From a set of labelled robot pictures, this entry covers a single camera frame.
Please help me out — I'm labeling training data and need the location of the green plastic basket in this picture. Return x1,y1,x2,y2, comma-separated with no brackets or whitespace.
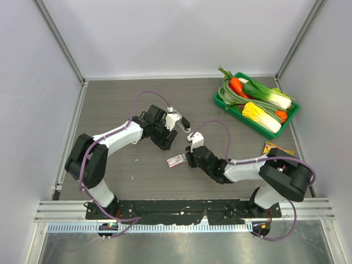
213,71,300,140

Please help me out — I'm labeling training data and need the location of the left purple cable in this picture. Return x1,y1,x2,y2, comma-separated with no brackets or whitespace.
78,90,174,223

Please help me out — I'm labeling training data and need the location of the colourful snack packet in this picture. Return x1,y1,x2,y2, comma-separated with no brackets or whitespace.
262,141,294,156

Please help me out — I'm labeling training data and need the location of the yellow napa cabbage toy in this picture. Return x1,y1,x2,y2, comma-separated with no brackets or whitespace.
242,102,281,134

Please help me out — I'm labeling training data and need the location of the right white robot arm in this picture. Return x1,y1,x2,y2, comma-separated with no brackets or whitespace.
185,146,316,217

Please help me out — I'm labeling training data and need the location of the red white staple box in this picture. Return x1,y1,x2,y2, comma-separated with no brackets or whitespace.
167,154,187,168

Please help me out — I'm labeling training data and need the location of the small orange carrot toy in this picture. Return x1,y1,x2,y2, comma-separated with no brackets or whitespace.
275,110,288,124

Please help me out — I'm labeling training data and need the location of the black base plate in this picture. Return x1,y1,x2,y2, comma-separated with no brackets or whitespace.
85,198,283,225

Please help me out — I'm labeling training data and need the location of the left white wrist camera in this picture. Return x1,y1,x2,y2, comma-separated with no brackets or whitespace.
165,107,182,131

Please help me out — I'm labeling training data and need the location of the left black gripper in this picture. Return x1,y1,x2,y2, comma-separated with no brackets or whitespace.
151,119,177,151

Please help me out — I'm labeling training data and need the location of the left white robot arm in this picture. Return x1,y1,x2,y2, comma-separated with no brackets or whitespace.
64,113,181,219

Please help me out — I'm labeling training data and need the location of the green long beans toy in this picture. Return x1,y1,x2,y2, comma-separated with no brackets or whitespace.
218,66,284,123

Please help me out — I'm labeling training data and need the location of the bok choy toy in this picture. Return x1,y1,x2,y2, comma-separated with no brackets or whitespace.
244,80,292,109

